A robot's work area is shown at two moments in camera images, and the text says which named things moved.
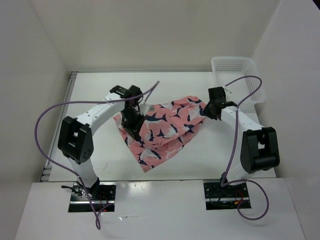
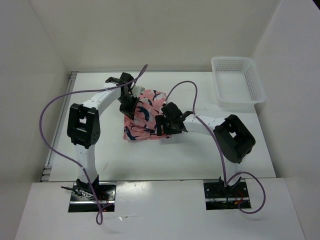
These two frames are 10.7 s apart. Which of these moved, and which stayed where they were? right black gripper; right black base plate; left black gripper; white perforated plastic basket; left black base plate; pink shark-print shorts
Moved: right black gripper; pink shark-print shorts; left black gripper
Stayed: left black base plate; right black base plate; white perforated plastic basket
